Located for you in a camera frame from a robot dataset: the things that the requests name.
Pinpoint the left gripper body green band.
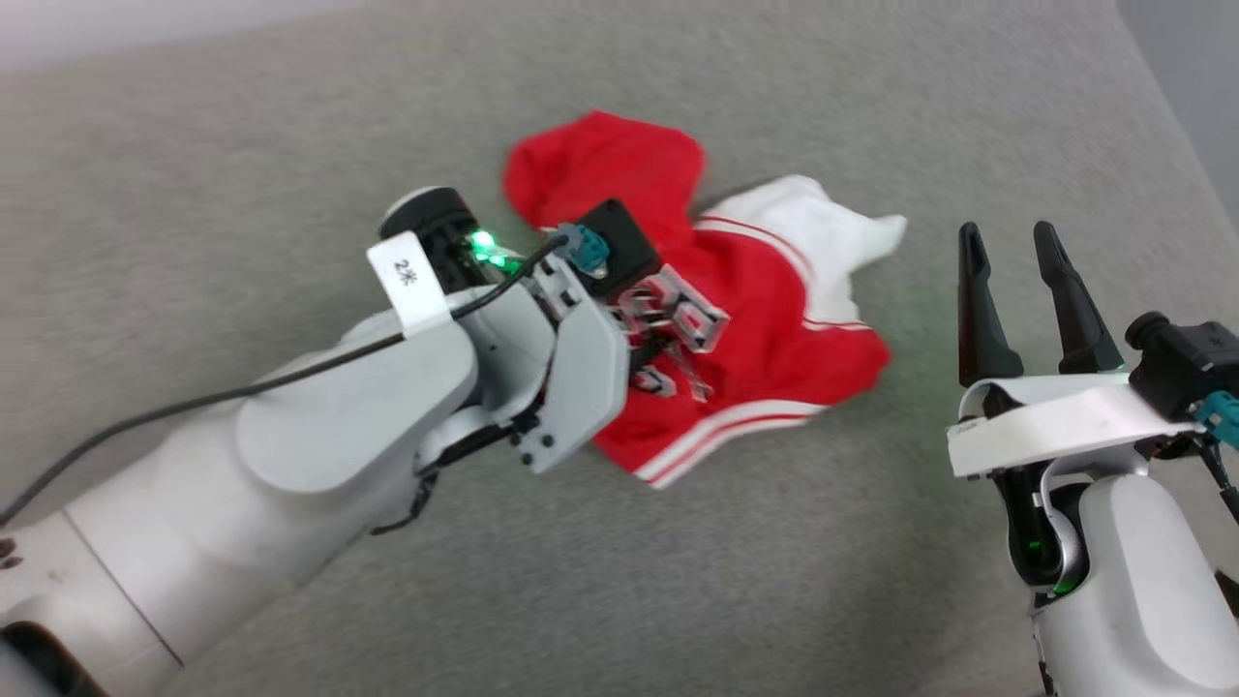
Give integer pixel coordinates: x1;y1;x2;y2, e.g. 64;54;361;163
378;187;559;434

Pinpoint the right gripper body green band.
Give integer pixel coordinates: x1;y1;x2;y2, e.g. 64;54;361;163
992;455;1083;596

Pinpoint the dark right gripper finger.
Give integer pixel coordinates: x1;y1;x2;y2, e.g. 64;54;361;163
1033;221;1124;377
958;222;1025;388

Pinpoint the red and white jersey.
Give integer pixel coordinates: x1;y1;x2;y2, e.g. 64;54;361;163
503;109;909;490

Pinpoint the white paper label tag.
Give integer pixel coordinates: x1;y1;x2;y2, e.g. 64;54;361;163
366;230;454;340

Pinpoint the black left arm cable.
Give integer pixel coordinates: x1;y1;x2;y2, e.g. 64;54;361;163
0;235;574;529

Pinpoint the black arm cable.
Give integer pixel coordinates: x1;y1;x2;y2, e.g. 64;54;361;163
0;235;574;529
1152;431;1239;529

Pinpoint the white right camera bracket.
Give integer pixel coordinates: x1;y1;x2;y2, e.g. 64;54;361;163
947;371;1206;480

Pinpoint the teal left camera connector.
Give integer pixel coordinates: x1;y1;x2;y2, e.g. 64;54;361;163
557;223;611;277

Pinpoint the teal camera connector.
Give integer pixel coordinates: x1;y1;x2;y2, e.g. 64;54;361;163
1193;390;1239;448
557;223;611;277

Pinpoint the teal right camera connector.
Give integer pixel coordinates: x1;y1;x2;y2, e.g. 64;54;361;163
1193;390;1239;448

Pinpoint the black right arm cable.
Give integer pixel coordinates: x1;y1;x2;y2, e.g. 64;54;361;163
1152;431;1239;529

